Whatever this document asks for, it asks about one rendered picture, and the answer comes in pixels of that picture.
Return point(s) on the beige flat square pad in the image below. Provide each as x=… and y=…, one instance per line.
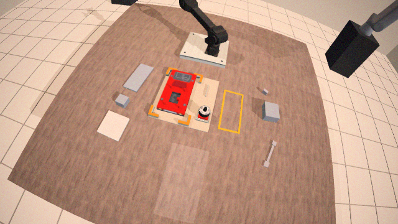
x=113, y=125

